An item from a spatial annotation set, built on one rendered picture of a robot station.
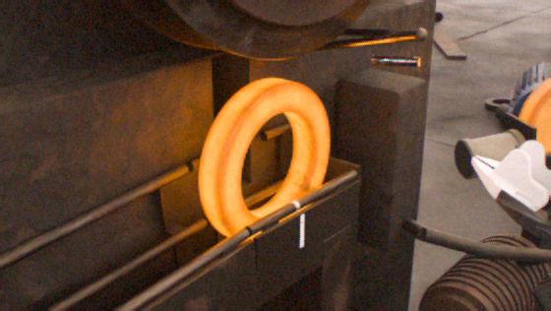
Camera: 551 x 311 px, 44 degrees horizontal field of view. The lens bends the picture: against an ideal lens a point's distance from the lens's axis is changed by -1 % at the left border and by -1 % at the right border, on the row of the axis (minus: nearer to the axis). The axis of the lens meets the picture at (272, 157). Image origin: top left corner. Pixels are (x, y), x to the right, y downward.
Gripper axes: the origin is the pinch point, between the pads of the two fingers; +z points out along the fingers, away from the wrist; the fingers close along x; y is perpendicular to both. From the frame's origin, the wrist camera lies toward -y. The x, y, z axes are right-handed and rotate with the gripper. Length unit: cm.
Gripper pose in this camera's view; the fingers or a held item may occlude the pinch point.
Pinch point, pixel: (480, 170)
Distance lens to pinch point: 77.3
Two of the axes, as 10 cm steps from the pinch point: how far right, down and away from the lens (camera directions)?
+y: 2.3, -8.1, -5.4
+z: -7.1, -5.2, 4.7
